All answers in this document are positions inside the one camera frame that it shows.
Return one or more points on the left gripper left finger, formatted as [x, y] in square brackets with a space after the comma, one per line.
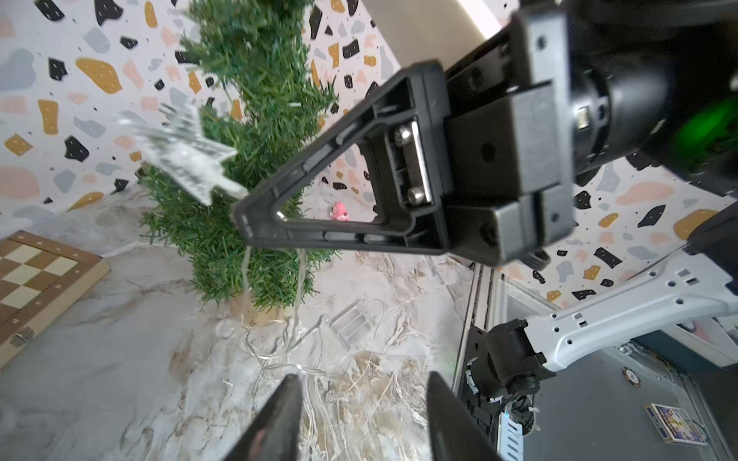
[274, 433]

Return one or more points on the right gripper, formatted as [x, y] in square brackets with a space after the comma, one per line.
[510, 146]

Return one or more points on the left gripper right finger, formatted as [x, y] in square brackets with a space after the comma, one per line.
[452, 431]

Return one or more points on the wooden chessboard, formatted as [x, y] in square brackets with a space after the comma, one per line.
[40, 279]

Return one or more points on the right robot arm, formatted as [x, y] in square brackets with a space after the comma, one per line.
[584, 158]

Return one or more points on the card box on floor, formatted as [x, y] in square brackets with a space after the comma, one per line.
[675, 426]

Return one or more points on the clear plastic box right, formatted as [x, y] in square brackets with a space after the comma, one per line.
[352, 326]

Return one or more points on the silver star string light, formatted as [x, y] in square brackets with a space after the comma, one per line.
[194, 162]

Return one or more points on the right green christmas tree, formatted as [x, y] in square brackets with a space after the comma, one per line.
[256, 50]

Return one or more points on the pink pig toy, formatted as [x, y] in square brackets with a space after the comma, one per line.
[339, 212]

